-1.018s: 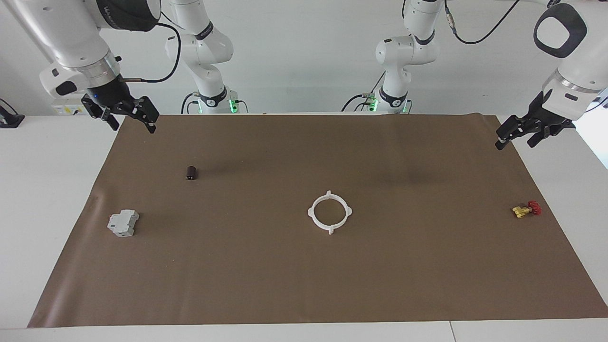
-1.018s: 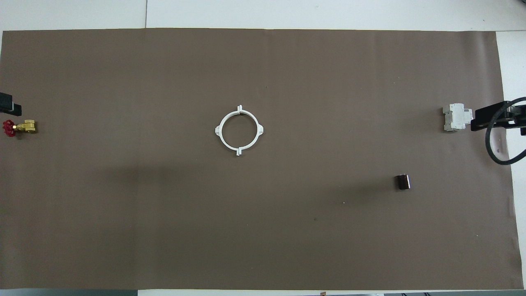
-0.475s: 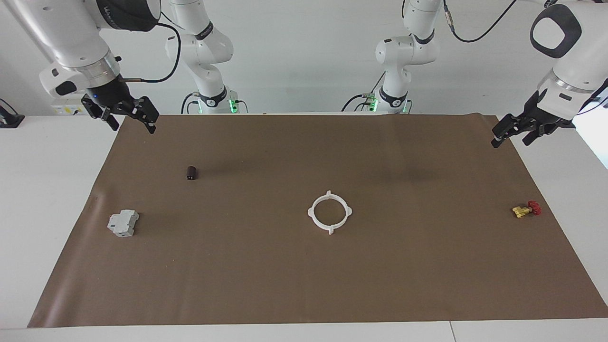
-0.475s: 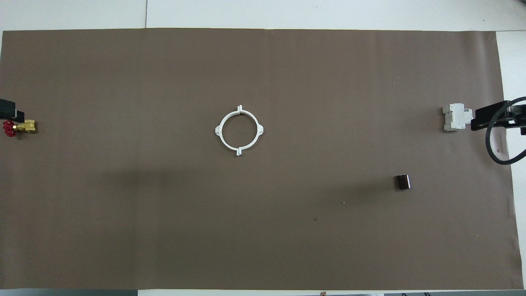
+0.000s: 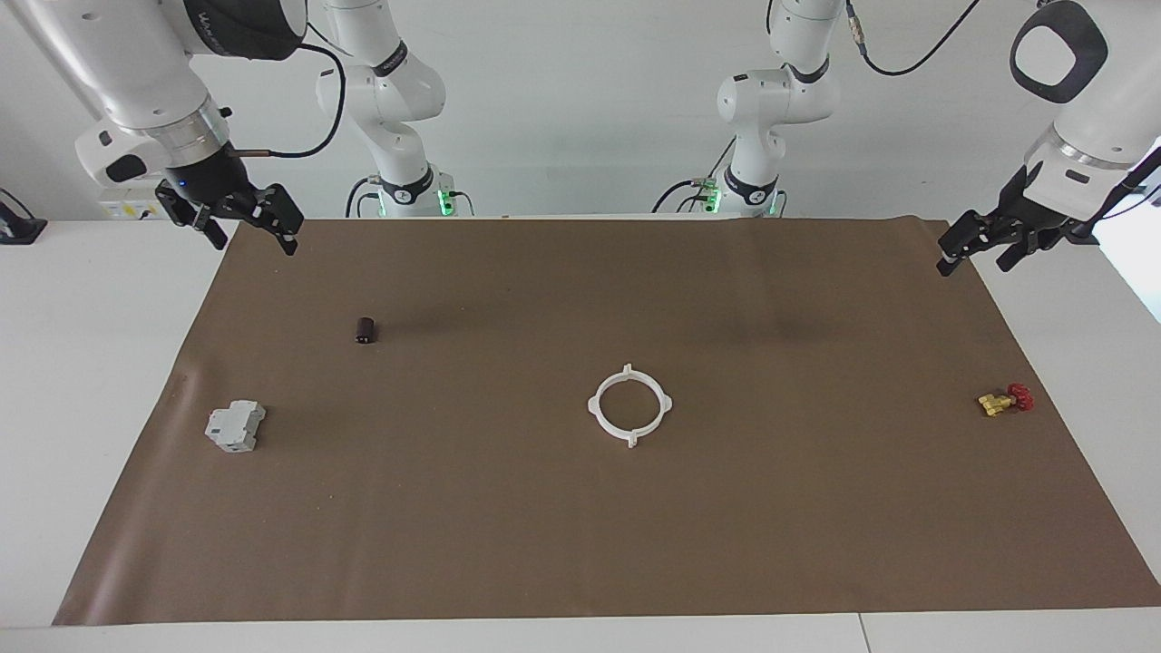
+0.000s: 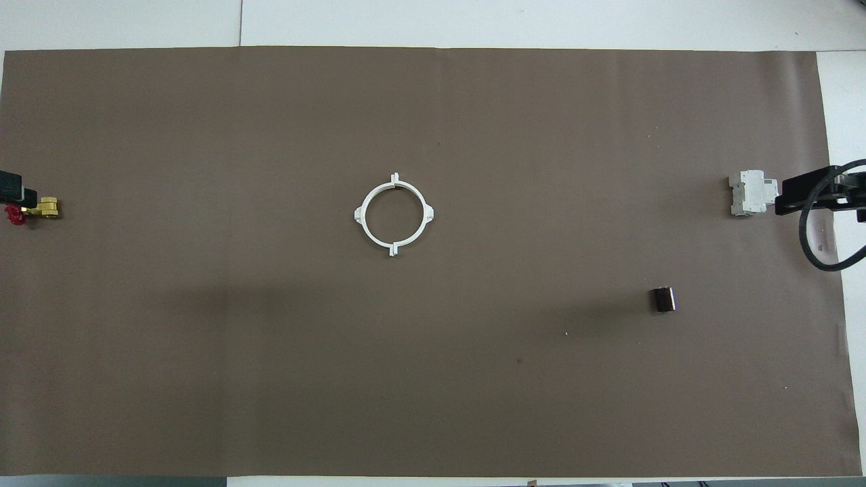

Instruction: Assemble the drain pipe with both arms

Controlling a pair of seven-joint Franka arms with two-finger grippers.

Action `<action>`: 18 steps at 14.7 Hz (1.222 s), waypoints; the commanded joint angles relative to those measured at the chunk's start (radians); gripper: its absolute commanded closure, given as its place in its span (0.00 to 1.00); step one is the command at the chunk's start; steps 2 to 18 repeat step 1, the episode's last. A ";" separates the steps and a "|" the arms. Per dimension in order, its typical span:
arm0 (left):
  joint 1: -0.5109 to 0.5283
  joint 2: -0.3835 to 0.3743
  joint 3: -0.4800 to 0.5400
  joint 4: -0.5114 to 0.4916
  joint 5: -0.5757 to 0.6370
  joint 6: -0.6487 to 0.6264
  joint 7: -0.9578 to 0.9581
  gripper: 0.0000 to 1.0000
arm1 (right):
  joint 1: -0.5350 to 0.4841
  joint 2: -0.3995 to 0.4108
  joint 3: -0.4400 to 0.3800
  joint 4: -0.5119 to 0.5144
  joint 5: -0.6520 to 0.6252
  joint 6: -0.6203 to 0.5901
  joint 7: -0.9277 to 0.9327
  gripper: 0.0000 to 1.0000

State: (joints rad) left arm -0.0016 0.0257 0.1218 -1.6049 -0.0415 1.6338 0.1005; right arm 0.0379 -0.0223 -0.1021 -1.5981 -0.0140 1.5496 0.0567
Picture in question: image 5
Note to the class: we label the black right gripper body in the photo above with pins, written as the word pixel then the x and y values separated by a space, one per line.
pixel 207 181

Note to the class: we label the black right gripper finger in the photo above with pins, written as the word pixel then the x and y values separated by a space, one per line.
pixel 212 233
pixel 283 218

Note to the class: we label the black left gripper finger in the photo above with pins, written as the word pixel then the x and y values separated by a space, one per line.
pixel 960 240
pixel 1019 251

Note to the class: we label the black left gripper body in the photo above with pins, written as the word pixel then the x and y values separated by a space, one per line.
pixel 1034 213

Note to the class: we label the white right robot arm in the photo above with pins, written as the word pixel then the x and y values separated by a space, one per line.
pixel 127 73

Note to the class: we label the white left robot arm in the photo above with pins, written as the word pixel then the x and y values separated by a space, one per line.
pixel 1088 109

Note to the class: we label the black pole stand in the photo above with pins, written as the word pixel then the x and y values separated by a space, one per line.
pixel 1129 181

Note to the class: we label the small black cylinder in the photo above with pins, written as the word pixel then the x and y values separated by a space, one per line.
pixel 366 330

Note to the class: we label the small black stand foot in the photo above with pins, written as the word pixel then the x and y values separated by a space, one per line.
pixel 18 227

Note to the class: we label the grey circuit breaker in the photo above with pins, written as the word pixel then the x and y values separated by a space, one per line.
pixel 234 427

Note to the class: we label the brown paper table mat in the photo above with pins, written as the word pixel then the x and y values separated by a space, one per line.
pixel 599 526

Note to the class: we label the white wall socket strip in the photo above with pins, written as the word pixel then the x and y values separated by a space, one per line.
pixel 127 209

